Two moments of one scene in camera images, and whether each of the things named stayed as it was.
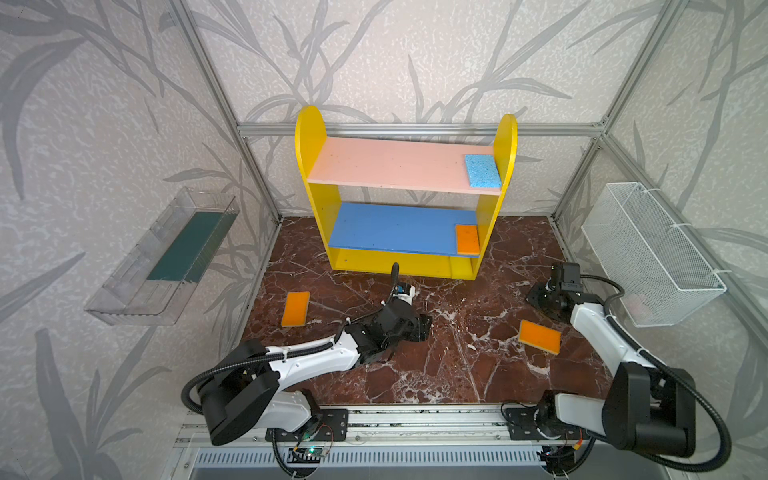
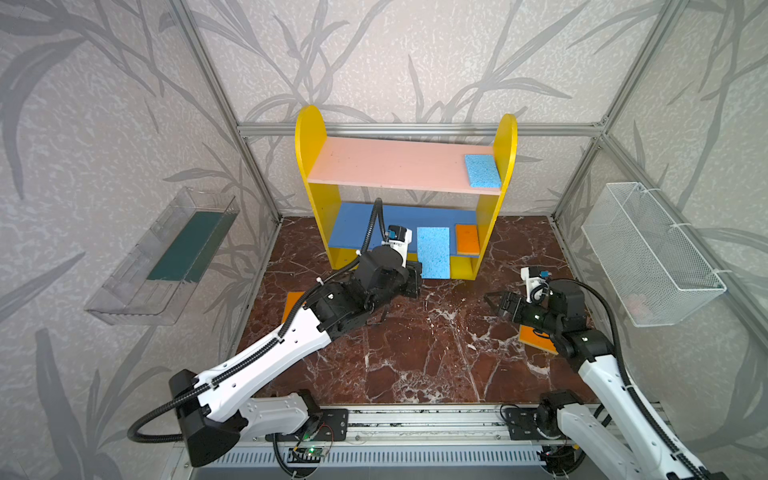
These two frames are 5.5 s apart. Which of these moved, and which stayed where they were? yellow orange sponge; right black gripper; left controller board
Moved: right black gripper
Stayed: left controller board; yellow orange sponge
